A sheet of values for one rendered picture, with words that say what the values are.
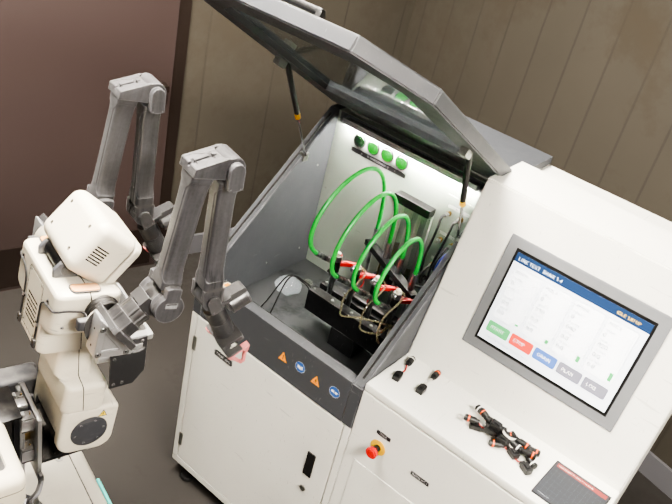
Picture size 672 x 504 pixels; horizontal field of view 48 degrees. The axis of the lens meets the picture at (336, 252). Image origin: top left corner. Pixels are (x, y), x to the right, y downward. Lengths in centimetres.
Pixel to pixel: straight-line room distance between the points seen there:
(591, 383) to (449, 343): 42
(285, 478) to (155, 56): 200
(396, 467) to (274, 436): 49
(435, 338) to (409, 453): 35
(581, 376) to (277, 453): 103
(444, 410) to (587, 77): 199
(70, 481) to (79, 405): 59
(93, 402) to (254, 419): 62
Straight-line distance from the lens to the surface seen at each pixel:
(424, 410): 215
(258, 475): 272
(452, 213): 245
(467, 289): 220
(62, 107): 357
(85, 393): 216
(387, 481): 231
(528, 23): 391
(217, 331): 204
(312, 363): 228
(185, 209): 174
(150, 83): 206
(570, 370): 214
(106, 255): 190
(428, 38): 438
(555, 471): 215
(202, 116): 393
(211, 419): 277
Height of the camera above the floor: 237
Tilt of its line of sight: 31 degrees down
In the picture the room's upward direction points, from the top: 14 degrees clockwise
